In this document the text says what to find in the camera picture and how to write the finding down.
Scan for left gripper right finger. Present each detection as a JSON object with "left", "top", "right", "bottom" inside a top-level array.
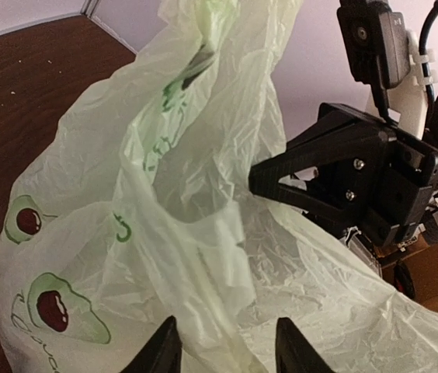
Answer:
[{"left": 275, "top": 317, "right": 334, "bottom": 373}]

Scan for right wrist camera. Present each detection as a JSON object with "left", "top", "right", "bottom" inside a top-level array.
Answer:
[{"left": 336, "top": 0, "right": 438, "bottom": 139}]

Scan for right aluminium frame post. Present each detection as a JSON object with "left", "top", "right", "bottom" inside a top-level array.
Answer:
[{"left": 81, "top": 0, "right": 99, "bottom": 18}]

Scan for light green plastic bag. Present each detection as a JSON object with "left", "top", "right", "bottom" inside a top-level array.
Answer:
[{"left": 0, "top": 1, "right": 438, "bottom": 372}]

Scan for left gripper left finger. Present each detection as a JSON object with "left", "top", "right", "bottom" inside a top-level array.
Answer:
[{"left": 123, "top": 316, "right": 183, "bottom": 373}]

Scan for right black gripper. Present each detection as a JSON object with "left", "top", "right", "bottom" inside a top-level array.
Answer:
[{"left": 249, "top": 97, "right": 438, "bottom": 247}]

